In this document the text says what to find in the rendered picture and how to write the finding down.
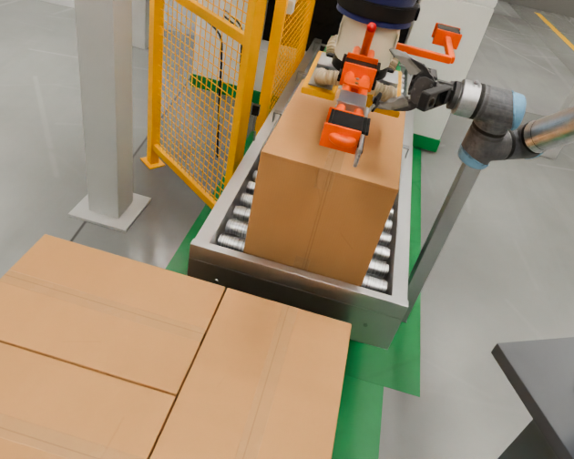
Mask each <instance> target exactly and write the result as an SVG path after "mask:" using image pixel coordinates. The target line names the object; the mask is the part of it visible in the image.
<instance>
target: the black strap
mask: <svg viewBox="0 0 574 459"><path fill-rule="evenodd" d="M337 3H338V4H339V5H340V6H341V7H342V8H344V9H345V10H347V11H349V12H351V13H354V14H356V15H359V16H362V17H365V18H369V19H372V20H375V21H380V22H385V23H391V24H407V23H411V22H413V21H414V20H415V21H416V20H417V18H418V15H419V12H420V5H418V4H417V2H415V5H414V6H412V7H394V6H388V5H379V4H375V3H372V2H368V1H365V0H337Z"/></svg>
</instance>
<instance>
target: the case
mask: <svg viewBox="0 0 574 459"><path fill-rule="evenodd" d="M304 80H305V79H303V80H302V81H301V83H300V85H299V86H298V87H297V89H296V91H295V93H294V94H293V96H292V99H291V100H290V102H289V104H288V106H287V107H286V108H285V110H284V112H283V113H282V116H281V118H280V119H279V121H278V123H277V125H276V126H275V128H274V130H273V132H272V133H271V135H270V137H269V138H268V140H267V142H266V143H265V145H264V147H263V149H262V150H261V155H260V161H259V166H258V171H257V177H256V182H255V187H254V192H253V198H252V204H251V213H250V218H249V223H248V228H247V234H246V239H245V244H244V250H243V253H246V254H250V255H252V256H256V257H259V258H263V259H266V260H271V261H274V262H278V263H280V264H284V265H287V266H291V267H294V268H297V269H300V270H306V271H309V272H312V273H315V274H319V275H322V276H325V277H328V278H332V279H335V280H338V281H343V282H347V283H350V284H353V285H356V286H360V287H361V286H362V284H363V281H364V277H365V274H366V272H367V270H368V268H369V265H370V263H371V260H372V257H373V256H374V252H375V249H376V247H377V244H378V242H379V239H380V237H381V235H382V232H383V230H384V226H385V223H386V222H387V219H388V216H389V214H390V211H391V209H392V207H393V205H394V202H395V198H396V195H397V193H398V190H399V181H400V171H401V160H402V150H403V140H404V130H405V111H400V116H399V117H391V116H387V115H384V114H380V113H377V112H370V113H369V114H368V118H370V119H371V122H370V127H369V133H368V136H366V135H364V136H365V139H364V149H363V153H362V154H361V156H360V159H359V162H358V165H357V167H356V168H355V167H353V164H354V156H355V154H351V153H347V152H343V151H340V150H337V149H333V148H327V147H324V146H320V145H319V143H320V139H321V135H322V132H323V125H324V122H326V119H327V115H328V111H329V107H335V105H337V102H336V100H337V98H339V95H340V92H341V89H340V88H338V89H337V92H336V96H335V99H334V101H332V100H328V99H324V98H320V97H315V96H311V95H307V94H304V93H301V88H302V84H303V82H304Z"/></svg>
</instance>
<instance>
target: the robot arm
mask: <svg viewBox="0 0 574 459"><path fill-rule="evenodd" d="M389 51H390V52H391V54H392V55H393V57H395V58H397V59H398V60H399V61H400V64H402V65H404V66H405V67H406V71H407V73H408V74H409V75H413V76H412V79H411V82H410V85H409V88H408V95H410V99H408V97H404V96H400V97H391V98H389V99H388V100H387V101H385V102H379V105H378V107H377V108H379V109H384V110H393V111H410V110H413V109H415V108H417V109H419V110H421V111H423V112H426V111H427V110H430V109H433V108H435V107H440V106H443V105H444V104H446V108H448V109H451V112H452V114H453V115H456V116H460V117H466V118H470V119H474V120H473V122H472V123H471V125H470V127H469V129H468V131H467V133H466V135H465V137H464V139H463V141H462V142H461V143H460V148H459V150H458V152H457V154H458V156H459V158H460V159H461V161H462V162H463V163H465V164H466V165H467V166H469V167H471V168H475V169H484V168H486V167H488V166H489V162H490V161H499V160H509V159H522V158H523V159H532V158H537V157H539V156H541V155H542V154H543V153H544V152H546V151H547V150H550V149H553V148H558V147H561V146H564V145H567V144H570V143H573V142H574V106H572V107H568V108H565V109H563V110H560V111H559V112H556V113H553V114H551V115H548V116H546V117H543V118H540V119H538V120H533V121H530V122H528V123H526V124H523V125H521V126H520V124H521V122H522V119H523V117H524V115H525V111H526V105H527V101H526V98H525V96H524V95H522V94H520V93H517V92H514V91H513V90H511V91H510V90H507V89H504V88H500V87H493V86H490V85H486V84H482V83H478V80H475V81H472V80H468V79H463V80H462V81H461V82H460V81H452V80H451V82H447V81H445V80H441V79H437V72H436V70H435V69H433V68H429V67H427V66H426V65H425V64H423V63H421V62H419V61H417V60H414V59H413V58H412V57H411V56H409V55H408V54H407V53H406V52H402V51H400V50H398V49H394V48H390V49H389ZM428 69H429V70H428Z"/></svg>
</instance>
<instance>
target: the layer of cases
mask: <svg viewBox="0 0 574 459"><path fill-rule="evenodd" d="M225 289H226V288H225V287H223V286H220V285H218V284H214V283H211V282H207V281H205V280H199V279H196V278H192V277H190V276H187V275H183V274H180V273H177V272H174V271H171V270H165V269H162V268H159V267H156V266H152V265H149V264H146V263H143V262H140V261H136V260H131V259H128V258H125V257H121V256H118V255H115V254H112V253H109V252H105V251H103V250H97V249H94V248H90V247H88V246H84V245H81V244H78V243H75V242H72V241H68V240H63V239H60V238H57V237H53V236H50V235H47V234H45V235H44V236H43V237H42V238H41V239H40V240H39V241H38V242H37V243H36V244H35V245H34V246H33V247H32V248H31V249H30V250H29V251H28V252H27V253H26V254H25V255H24V256H23V257H22V258H21V259H20V260H19V261H18V262H17V263H16V264H15V265H14V266H13V267H12V268H11V269H10V270H9V271H8V272H7V273H6V274H5V275H4V276H3V277H2V278H1V279H0V459H332V454H333V443H334V437H335V431H336V425H337V418H338V413H339V406H340V401H341V394H342V388H343V377H344V371H345V365H346V358H347V353H348V346H349V341H350V334H351V328H352V324H351V323H347V322H344V321H338V320H336V319H332V318H329V317H326V316H322V315H320V314H316V313H313V312H310V311H305V310H301V309H298V308H295V307H292V306H289V305H285V304H282V303H279V302H276V301H270V300H267V299H264V298H261V297H258V296H254V295H251V294H249V293H245V292H242V291H236V290H234V289H230V288H227V290H226V291H225Z"/></svg>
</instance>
